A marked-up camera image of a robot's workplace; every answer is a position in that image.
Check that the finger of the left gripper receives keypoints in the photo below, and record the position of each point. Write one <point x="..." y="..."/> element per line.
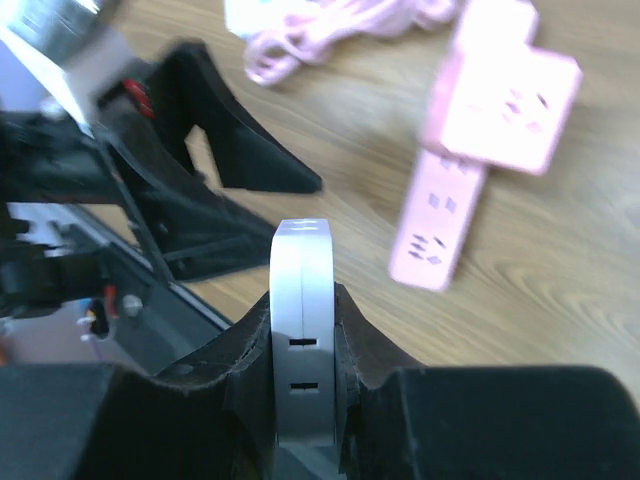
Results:
<point x="186" y="90"/>

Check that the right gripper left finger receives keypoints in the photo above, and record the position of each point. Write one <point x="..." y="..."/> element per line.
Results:
<point x="209" y="416"/>

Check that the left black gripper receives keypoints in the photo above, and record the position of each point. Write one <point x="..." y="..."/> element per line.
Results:
<point x="185" y="230"/>

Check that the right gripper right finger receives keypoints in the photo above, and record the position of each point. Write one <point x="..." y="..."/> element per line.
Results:
<point x="400" y="419"/>

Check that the white multicolour power strip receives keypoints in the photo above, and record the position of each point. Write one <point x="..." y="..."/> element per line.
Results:
<point x="246" y="18"/>

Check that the white plug adapter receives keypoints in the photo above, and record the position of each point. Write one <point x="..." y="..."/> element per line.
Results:
<point x="301" y="291"/>

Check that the pink power strip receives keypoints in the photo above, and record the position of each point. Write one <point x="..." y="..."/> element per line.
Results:
<point x="497" y="100"/>

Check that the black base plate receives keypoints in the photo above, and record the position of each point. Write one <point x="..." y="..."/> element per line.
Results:
<point x="151" y="324"/>

